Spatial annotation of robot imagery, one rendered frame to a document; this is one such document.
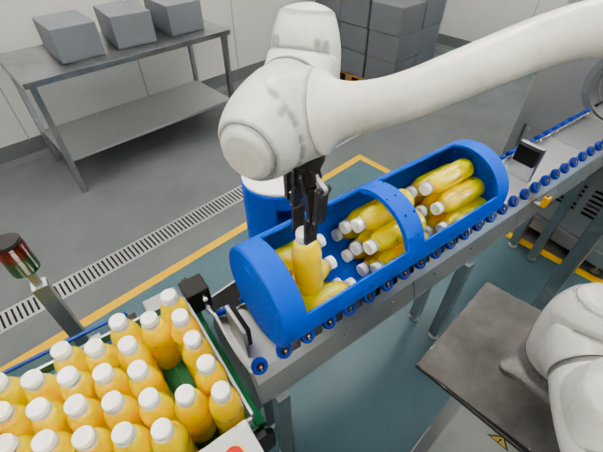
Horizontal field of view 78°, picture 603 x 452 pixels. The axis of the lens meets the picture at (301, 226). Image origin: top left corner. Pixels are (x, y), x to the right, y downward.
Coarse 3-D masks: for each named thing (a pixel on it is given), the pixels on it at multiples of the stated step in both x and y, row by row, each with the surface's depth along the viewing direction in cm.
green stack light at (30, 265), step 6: (30, 258) 90; (36, 258) 92; (18, 264) 88; (24, 264) 89; (30, 264) 90; (36, 264) 92; (12, 270) 88; (18, 270) 89; (24, 270) 89; (30, 270) 90; (36, 270) 92; (18, 276) 90; (24, 276) 90
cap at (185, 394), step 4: (184, 384) 78; (188, 384) 78; (180, 388) 77; (184, 388) 77; (188, 388) 77; (192, 388) 77; (176, 392) 76; (180, 392) 76; (184, 392) 76; (188, 392) 76; (192, 392) 76; (176, 396) 76; (180, 396) 76; (184, 396) 76; (188, 396) 76; (192, 396) 76; (176, 400) 75; (180, 400) 75; (184, 400) 75; (188, 400) 75; (192, 400) 76; (180, 404) 76; (184, 404) 76
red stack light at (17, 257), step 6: (18, 246) 86; (24, 246) 88; (6, 252) 85; (12, 252) 85; (18, 252) 86; (24, 252) 88; (30, 252) 90; (0, 258) 85; (6, 258) 85; (12, 258) 86; (18, 258) 87; (24, 258) 88; (6, 264) 87; (12, 264) 87
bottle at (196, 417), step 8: (200, 392) 80; (200, 400) 79; (176, 408) 78; (184, 408) 77; (192, 408) 77; (200, 408) 78; (208, 408) 82; (176, 416) 79; (184, 416) 77; (192, 416) 78; (200, 416) 79; (208, 416) 83; (184, 424) 79; (192, 424) 79; (200, 424) 81; (208, 424) 84; (192, 432) 82; (200, 432) 83; (208, 432) 86; (200, 440) 86
